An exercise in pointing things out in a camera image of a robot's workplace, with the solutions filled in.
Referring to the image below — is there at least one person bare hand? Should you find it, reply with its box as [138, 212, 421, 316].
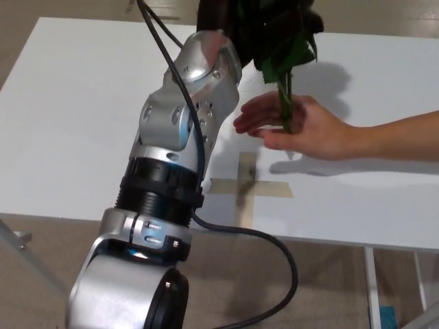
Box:
[233, 93, 358, 162]

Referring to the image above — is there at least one pink artificial rose bouquet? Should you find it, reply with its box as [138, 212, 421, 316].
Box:
[235, 0, 325, 134]

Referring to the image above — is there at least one person bare forearm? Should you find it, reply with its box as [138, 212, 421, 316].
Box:
[353, 109, 439, 169]

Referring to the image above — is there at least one white metal table leg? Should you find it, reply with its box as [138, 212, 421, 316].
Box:
[364, 247, 382, 329]
[412, 251, 428, 313]

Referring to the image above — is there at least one small blue floor object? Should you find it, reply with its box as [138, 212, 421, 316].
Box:
[379, 304, 396, 329]

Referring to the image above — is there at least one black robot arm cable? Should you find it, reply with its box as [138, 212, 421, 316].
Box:
[136, 0, 299, 329]

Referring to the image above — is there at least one grey metal stand frame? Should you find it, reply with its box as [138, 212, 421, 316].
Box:
[0, 218, 70, 303]

